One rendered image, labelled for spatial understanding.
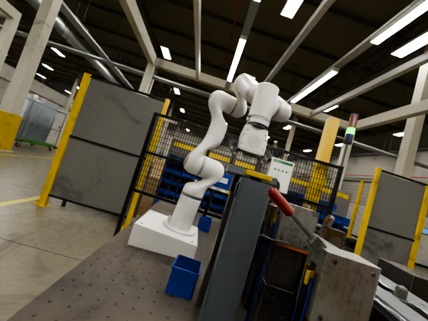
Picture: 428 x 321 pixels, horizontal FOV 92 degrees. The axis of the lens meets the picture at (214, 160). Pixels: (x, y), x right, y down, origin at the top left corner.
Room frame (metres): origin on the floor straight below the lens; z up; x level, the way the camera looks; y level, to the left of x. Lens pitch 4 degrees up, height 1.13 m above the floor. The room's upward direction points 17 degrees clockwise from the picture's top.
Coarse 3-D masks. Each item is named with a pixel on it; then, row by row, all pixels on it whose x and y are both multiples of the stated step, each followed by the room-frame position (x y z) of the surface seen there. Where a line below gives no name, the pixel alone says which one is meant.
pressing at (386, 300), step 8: (384, 280) 0.52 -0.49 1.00; (392, 288) 0.47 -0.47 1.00; (376, 296) 0.38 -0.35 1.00; (384, 296) 0.40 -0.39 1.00; (392, 296) 0.42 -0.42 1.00; (408, 296) 0.45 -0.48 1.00; (416, 296) 0.47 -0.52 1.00; (376, 304) 0.36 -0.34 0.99; (384, 304) 0.35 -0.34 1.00; (392, 304) 0.37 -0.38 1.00; (400, 304) 0.38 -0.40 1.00; (416, 304) 0.41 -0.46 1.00; (424, 304) 0.43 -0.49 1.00; (384, 312) 0.35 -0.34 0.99; (392, 312) 0.34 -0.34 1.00; (400, 312) 0.35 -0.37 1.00; (408, 312) 0.36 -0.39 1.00; (416, 312) 0.37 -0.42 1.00; (424, 312) 0.39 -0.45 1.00; (392, 320) 0.33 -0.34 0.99; (400, 320) 0.32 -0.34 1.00; (408, 320) 0.32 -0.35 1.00; (416, 320) 0.34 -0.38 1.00; (424, 320) 0.35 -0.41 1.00
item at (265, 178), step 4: (244, 172) 0.50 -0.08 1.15; (248, 172) 0.46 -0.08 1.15; (252, 172) 0.46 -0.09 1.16; (256, 172) 0.46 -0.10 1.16; (252, 176) 0.48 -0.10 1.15; (256, 176) 0.46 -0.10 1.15; (260, 176) 0.46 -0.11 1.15; (264, 176) 0.46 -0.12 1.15; (268, 176) 0.45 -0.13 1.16; (256, 180) 0.47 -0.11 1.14; (260, 180) 0.48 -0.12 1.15; (264, 180) 0.48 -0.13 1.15; (268, 180) 0.46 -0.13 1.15
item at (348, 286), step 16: (320, 256) 0.36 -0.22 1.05; (336, 256) 0.34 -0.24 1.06; (352, 256) 0.37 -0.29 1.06; (304, 272) 0.39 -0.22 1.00; (320, 272) 0.35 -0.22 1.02; (336, 272) 0.34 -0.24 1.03; (352, 272) 0.34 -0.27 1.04; (368, 272) 0.34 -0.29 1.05; (304, 288) 0.38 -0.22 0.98; (320, 288) 0.34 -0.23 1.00; (336, 288) 0.34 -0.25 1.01; (352, 288) 0.34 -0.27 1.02; (368, 288) 0.34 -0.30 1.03; (304, 304) 0.36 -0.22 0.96; (320, 304) 0.34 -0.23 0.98; (336, 304) 0.34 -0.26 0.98; (352, 304) 0.34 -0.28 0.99; (368, 304) 0.34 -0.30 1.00; (304, 320) 0.38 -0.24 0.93; (320, 320) 0.34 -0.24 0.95; (336, 320) 0.34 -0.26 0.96; (352, 320) 0.34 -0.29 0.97; (368, 320) 0.34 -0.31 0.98
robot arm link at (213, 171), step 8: (208, 160) 1.12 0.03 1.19; (216, 160) 1.16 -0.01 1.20; (208, 168) 1.11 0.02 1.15; (216, 168) 1.12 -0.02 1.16; (200, 176) 1.15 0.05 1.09; (208, 176) 1.13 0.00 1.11; (216, 176) 1.13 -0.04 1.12; (192, 184) 1.12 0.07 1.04; (200, 184) 1.12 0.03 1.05; (208, 184) 1.12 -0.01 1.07; (184, 192) 1.12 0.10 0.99; (192, 192) 1.10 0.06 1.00; (200, 192) 1.11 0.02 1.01; (200, 200) 1.13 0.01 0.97
